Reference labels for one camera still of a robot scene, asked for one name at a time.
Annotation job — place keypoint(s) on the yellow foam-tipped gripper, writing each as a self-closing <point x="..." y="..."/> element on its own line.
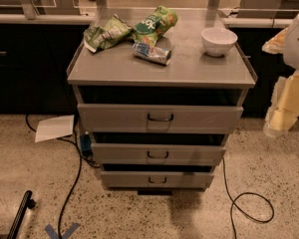
<point x="297" y="45"/>

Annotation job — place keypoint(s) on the light green crumpled chip bag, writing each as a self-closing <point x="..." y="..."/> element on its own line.
<point x="98" y="38"/>

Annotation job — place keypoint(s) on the green snack bag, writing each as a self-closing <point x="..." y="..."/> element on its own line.
<point x="154" y="26"/>

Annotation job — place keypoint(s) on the black bar lower left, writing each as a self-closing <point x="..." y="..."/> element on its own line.
<point x="27" y="203"/>

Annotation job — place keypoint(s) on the grey top drawer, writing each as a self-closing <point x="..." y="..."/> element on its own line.
<point x="159" y="118"/>

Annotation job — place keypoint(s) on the blue power adapter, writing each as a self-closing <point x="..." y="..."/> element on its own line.
<point x="85" y="144"/>

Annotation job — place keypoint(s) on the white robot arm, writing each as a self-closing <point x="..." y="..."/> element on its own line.
<point x="286" y="42"/>

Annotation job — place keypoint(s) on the dark counter cabinet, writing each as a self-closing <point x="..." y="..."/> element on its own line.
<point x="34" y="59"/>

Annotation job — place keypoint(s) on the white ceramic bowl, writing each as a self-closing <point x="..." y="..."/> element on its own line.
<point x="217" y="42"/>

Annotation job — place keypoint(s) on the grey middle drawer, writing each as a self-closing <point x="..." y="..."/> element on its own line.
<point x="161" y="154"/>

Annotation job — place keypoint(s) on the grey bottom drawer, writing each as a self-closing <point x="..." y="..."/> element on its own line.
<point x="147" y="179"/>

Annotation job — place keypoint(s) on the blue silver crushed can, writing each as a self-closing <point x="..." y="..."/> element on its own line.
<point x="152" y="53"/>

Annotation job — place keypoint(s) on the grey drawer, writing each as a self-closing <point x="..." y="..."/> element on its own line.
<point x="161" y="154"/>
<point x="159" y="118"/>
<point x="147" y="179"/>

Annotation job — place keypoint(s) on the grey drawer cabinet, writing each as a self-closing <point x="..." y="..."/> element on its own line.
<point x="193" y="78"/>

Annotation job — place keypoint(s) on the white paper sheet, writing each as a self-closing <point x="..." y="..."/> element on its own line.
<point x="54" y="128"/>

